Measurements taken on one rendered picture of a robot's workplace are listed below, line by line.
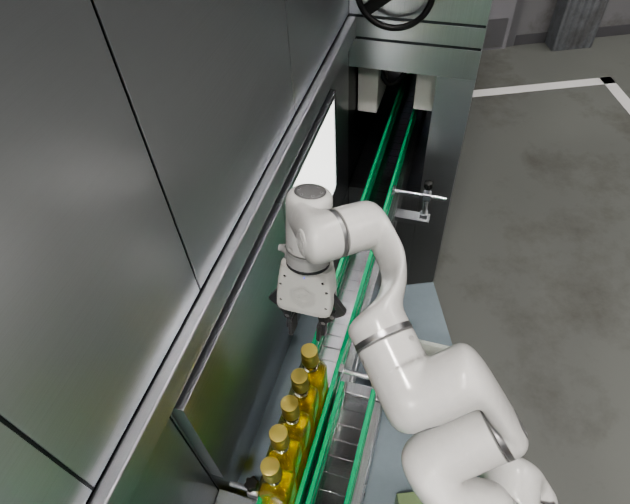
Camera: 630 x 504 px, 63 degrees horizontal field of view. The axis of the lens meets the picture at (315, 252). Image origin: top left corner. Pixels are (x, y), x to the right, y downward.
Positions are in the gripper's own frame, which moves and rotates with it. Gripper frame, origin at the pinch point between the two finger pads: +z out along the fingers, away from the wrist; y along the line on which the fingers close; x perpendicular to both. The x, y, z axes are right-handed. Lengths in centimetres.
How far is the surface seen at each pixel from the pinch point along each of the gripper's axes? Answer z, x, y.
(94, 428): -12.9, -38.0, -15.2
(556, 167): 65, 240, 80
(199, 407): 4.0, -20.2, -12.3
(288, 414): 13.5, -10.2, -0.1
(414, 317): 38, 52, 18
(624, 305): 90, 150, 110
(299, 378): 10.3, -4.0, 0.0
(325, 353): 32.0, 23.8, -1.9
